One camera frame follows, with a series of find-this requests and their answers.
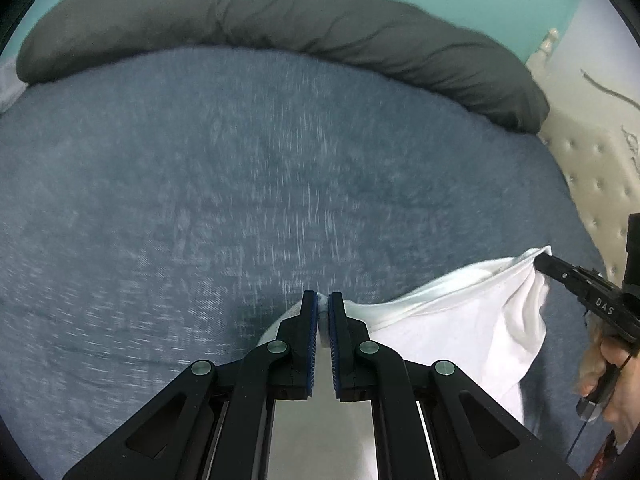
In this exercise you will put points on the person's right hand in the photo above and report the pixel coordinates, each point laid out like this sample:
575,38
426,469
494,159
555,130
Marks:
622,390

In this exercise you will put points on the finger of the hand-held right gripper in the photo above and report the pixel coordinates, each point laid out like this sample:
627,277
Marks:
555,269

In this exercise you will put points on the light grey blanket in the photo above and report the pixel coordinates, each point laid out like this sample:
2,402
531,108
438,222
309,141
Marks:
10,87

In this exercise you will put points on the dark grey long pillow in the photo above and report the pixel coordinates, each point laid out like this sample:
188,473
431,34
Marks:
300,25

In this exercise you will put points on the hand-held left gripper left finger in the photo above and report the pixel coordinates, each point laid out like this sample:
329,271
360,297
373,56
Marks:
300,350

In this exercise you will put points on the blue-grey bed sheet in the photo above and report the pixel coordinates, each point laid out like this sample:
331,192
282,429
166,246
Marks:
175,185

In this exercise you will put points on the white t-shirt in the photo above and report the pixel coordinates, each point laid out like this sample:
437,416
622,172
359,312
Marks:
450,320

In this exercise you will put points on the cream tufted headboard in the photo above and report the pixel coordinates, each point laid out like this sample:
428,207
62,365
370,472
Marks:
595,150

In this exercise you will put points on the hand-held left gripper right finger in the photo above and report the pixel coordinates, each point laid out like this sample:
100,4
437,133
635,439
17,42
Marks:
342,350

